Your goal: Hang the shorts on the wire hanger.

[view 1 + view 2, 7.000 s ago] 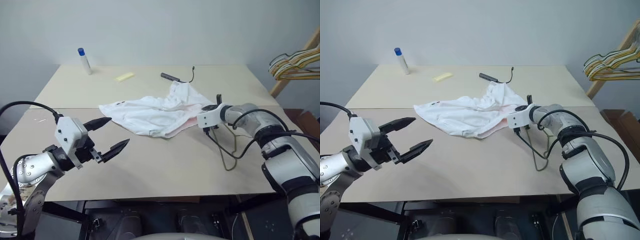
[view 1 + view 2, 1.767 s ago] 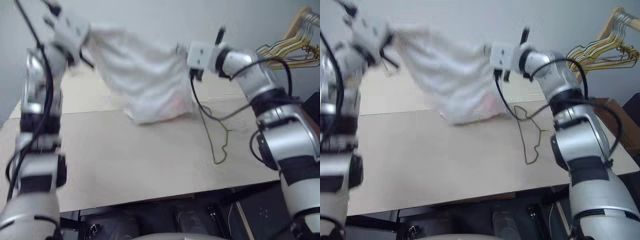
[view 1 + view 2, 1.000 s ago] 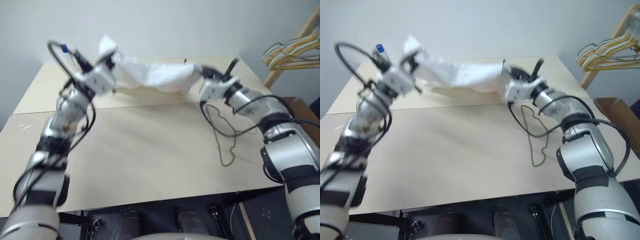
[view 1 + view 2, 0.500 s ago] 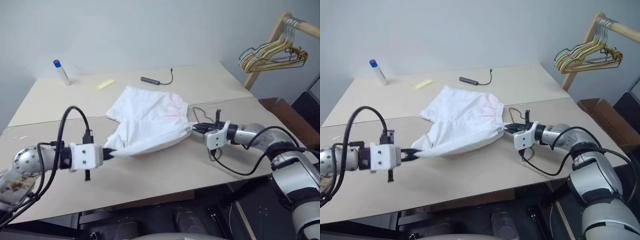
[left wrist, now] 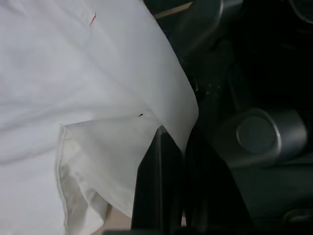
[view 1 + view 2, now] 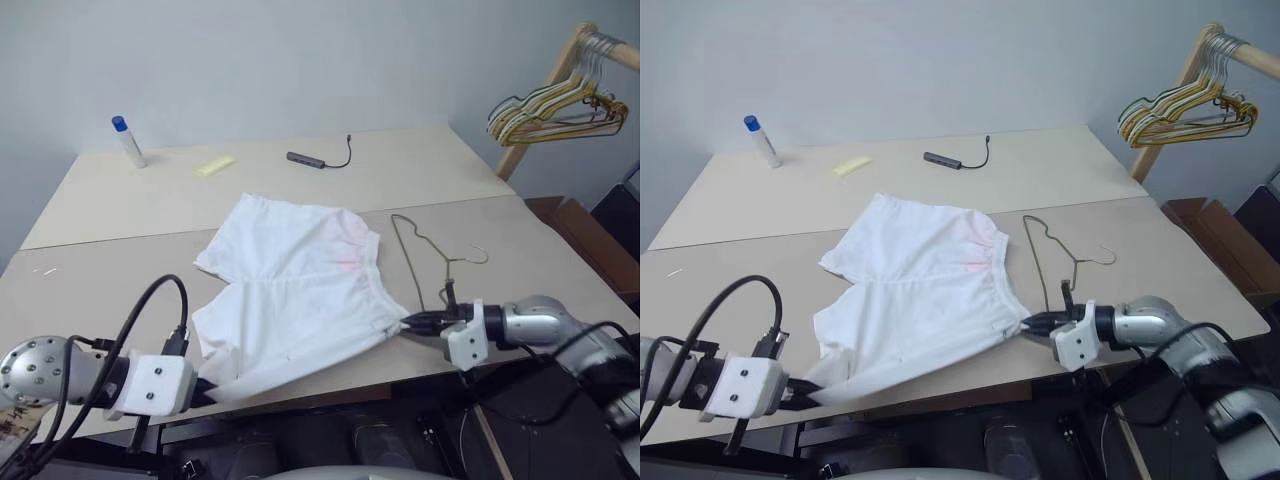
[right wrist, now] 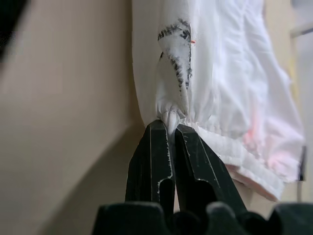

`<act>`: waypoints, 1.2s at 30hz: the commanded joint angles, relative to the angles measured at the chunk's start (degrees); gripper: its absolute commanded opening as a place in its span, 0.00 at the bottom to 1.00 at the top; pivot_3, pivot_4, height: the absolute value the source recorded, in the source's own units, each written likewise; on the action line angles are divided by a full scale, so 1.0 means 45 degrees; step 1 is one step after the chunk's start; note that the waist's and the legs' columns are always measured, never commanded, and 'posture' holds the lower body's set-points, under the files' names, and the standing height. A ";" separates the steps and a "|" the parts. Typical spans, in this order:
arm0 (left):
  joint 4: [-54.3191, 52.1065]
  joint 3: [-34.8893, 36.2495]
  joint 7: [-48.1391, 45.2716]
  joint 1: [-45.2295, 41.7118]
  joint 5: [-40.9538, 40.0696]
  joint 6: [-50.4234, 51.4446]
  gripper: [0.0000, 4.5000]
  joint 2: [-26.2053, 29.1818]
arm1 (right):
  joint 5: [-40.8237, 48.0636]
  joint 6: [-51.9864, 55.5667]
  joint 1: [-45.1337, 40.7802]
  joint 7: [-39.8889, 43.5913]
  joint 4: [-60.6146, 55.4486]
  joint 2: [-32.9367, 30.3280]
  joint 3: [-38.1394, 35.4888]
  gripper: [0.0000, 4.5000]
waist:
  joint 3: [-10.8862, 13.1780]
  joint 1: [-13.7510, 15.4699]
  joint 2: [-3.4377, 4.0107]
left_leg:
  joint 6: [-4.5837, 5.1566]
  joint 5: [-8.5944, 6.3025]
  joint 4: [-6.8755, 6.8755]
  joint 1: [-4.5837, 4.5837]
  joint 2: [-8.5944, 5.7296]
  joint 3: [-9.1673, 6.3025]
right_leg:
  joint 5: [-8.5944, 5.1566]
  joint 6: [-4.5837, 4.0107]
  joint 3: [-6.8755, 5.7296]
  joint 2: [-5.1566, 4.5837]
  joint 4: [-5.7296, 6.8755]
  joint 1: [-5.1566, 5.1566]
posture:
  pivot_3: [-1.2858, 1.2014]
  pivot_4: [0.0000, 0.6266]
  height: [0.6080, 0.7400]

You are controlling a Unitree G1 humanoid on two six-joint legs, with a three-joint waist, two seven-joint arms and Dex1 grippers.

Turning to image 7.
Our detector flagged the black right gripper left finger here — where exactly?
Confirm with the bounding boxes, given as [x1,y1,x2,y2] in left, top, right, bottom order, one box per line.
[125,119,176,213]

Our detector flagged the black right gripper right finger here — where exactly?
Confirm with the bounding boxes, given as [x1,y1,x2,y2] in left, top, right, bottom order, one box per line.
[172,123,247,216]

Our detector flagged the white shorts with black print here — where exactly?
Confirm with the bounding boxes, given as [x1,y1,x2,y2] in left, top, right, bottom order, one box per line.
[131,0,306,202]

